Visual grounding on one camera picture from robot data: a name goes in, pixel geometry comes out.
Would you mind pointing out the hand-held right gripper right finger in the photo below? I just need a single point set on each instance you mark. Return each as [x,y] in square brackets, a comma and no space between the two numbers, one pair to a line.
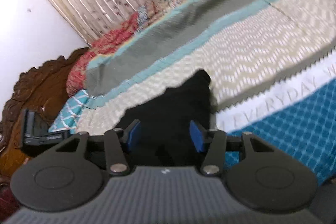
[197,136]

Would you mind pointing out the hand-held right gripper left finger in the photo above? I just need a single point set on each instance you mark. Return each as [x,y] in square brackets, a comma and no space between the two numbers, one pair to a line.
[134,136]

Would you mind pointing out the black pants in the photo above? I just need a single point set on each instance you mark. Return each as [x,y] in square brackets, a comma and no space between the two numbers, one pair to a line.
[173,113]

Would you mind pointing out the teal lattice patterned cloth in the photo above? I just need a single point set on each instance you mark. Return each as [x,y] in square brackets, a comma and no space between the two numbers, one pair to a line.
[71,111]

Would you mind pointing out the carved wooden headboard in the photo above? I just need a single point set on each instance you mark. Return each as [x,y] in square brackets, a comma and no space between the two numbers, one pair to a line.
[39,82]

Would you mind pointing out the red floral quilt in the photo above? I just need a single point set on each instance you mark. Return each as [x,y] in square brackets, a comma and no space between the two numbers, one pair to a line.
[110,40]

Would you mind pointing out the patterned striped bed sheet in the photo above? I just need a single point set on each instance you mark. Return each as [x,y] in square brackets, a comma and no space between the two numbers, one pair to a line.
[262,43]

